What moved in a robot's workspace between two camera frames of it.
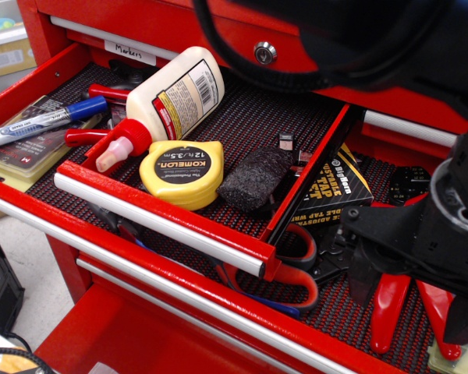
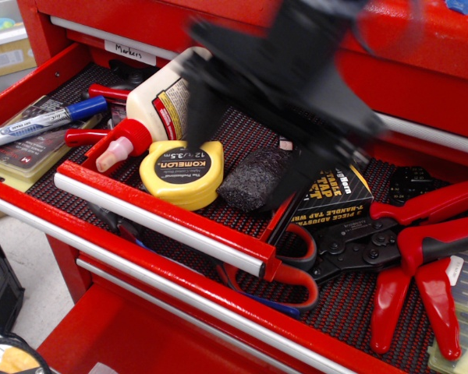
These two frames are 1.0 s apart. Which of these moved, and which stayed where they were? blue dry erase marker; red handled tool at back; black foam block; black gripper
Moved: black gripper
Stayed: red handled tool at back; black foam block; blue dry erase marker
